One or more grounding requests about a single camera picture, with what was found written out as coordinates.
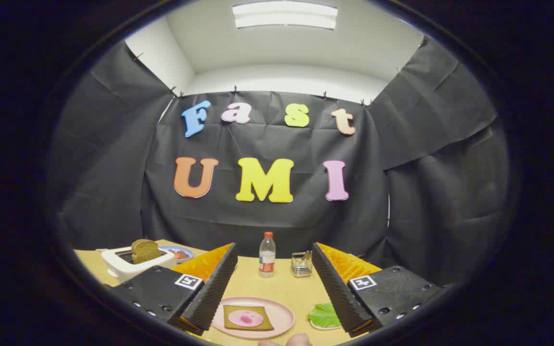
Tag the pink round plate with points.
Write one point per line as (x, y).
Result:
(282, 312)

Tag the clear plastic water bottle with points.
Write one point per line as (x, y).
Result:
(267, 259)

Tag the white toaster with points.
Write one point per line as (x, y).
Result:
(123, 269)

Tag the green lettuce leaf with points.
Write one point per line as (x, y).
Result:
(324, 315)

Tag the small blue plate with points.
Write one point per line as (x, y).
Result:
(169, 249)

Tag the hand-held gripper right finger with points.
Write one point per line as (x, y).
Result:
(337, 293)

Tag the brown bread slice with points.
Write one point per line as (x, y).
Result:
(145, 251)

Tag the white square plate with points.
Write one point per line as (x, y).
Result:
(319, 327)

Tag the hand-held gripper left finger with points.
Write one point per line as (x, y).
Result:
(214, 293)

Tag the pink ham slice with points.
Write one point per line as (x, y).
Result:
(245, 318)

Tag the red tomato pieces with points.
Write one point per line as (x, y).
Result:
(182, 254)

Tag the bread slice under ham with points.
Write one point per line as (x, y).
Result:
(231, 311)

